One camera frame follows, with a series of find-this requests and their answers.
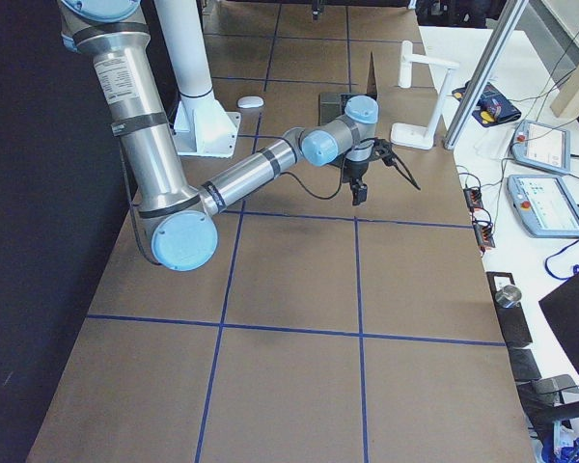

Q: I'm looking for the black power adapter box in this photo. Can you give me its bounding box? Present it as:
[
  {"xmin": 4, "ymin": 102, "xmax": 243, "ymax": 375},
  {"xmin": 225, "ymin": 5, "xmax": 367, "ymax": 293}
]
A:
[{"xmin": 463, "ymin": 186, "xmax": 483, "ymax": 212}]

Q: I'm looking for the near teach pendant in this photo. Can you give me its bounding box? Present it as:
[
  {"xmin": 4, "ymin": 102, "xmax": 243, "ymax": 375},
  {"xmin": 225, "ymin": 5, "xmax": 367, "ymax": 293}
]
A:
[{"xmin": 506, "ymin": 175, "xmax": 579, "ymax": 238}]

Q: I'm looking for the metal cup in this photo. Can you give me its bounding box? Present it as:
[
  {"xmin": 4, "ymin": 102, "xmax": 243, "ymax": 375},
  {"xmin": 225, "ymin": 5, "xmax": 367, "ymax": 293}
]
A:
[{"xmin": 494, "ymin": 285, "xmax": 522, "ymax": 310}]

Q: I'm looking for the white computer mouse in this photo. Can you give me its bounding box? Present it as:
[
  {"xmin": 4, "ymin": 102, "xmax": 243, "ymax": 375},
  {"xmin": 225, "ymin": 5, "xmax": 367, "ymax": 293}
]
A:
[{"xmin": 236, "ymin": 95, "xmax": 264, "ymax": 109}]

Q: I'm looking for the blue space pattern pouch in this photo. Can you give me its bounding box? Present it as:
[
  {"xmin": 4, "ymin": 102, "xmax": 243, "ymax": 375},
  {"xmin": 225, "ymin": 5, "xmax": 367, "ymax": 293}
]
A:
[{"xmin": 472, "ymin": 82, "xmax": 521, "ymax": 127}]

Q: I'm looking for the teach pendant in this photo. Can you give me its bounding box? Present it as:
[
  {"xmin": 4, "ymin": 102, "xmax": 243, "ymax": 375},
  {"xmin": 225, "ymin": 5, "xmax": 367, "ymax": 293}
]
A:
[
  {"xmin": 510, "ymin": 121, "xmax": 571, "ymax": 175},
  {"xmin": 506, "ymin": 175, "xmax": 579, "ymax": 238}
]

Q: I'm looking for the aluminium frame post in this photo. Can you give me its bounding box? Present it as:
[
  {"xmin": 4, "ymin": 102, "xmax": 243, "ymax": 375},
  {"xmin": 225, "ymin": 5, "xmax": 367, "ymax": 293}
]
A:
[{"xmin": 443, "ymin": 0, "xmax": 529, "ymax": 150}]

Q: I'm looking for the grey laptop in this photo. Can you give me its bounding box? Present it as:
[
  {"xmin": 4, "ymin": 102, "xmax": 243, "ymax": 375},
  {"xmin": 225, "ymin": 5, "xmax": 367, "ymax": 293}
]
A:
[{"xmin": 318, "ymin": 53, "xmax": 377, "ymax": 125}]

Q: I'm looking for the white desk lamp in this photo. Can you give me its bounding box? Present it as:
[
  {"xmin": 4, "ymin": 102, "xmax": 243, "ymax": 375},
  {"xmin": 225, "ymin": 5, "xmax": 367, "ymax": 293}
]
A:
[{"xmin": 389, "ymin": 40, "xmax": 460, "ymax": 150}]

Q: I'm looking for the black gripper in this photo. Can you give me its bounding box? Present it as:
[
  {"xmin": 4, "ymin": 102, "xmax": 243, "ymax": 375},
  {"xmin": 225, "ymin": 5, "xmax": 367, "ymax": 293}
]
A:
[{"xmin": 343, "ymin": 144, "xmax": 372, "ymax": 206}]

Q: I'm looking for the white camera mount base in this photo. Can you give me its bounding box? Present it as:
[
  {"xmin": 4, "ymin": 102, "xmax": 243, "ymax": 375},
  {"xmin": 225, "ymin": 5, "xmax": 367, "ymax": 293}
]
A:
[{"xmin": 154, "ymin": 0, "xmax": 241, "ymax": 158}]

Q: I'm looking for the blue lanyard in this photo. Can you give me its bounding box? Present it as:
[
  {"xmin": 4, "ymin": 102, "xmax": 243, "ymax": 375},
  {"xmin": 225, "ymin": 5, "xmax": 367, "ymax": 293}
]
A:
[{"xmin": 544, "ymin": 235, "xmax": 579, "ymax": 281}]

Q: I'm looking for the far teach pendant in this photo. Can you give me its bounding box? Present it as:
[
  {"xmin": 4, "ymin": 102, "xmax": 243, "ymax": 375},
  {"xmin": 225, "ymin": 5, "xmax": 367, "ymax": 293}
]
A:
[{"xmin": 510, "ymin": 121, "xmax": 571, "ymax": 175}]

